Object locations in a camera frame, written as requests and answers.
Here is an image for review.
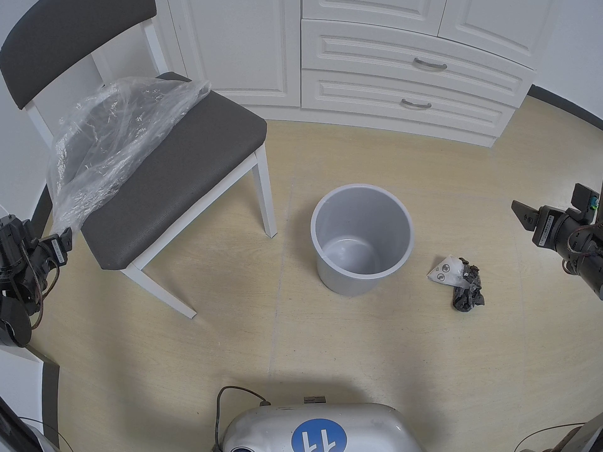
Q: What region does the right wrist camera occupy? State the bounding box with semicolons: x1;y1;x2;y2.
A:
570;183;600;215

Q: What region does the black cable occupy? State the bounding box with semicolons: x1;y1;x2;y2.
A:
213;386;272;452

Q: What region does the black plastic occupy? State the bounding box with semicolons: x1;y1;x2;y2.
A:
451;258;487;312

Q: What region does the white chair with grey cushions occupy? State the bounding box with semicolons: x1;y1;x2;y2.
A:
0;0;279;320

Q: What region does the grey trash bin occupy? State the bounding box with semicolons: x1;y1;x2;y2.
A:
310;184;415;296

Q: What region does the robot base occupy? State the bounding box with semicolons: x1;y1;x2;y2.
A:
221;396;422;452

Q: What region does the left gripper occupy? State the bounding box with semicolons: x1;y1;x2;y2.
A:
37;226;74;268

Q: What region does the clear printed wrapper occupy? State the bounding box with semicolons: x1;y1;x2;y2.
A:
426;255;467;288

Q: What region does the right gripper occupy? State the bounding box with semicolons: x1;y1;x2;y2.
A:
512;199;580;257

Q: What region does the clear plastic bag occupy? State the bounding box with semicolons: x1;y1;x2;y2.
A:
47;76;212;234

